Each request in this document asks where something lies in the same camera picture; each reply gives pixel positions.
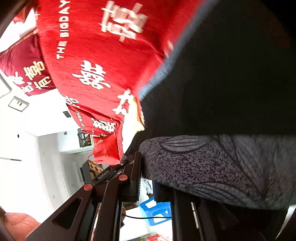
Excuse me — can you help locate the black pants grey waistband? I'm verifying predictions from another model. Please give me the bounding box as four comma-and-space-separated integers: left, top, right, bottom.
126, 1, 295, 209

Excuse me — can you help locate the blue plastic stool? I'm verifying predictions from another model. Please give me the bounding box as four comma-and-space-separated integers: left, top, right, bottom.
139, 197, 171, 226

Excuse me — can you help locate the red blanket white lettering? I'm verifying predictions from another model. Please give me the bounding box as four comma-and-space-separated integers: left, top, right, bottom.
37, 1, 201, 165

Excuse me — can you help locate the dark red pillow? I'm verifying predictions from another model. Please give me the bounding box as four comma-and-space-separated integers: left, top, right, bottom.
1, 29, 56, 96

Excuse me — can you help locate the white wall socket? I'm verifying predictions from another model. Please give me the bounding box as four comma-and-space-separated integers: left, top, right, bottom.
8, 96, 29, 112

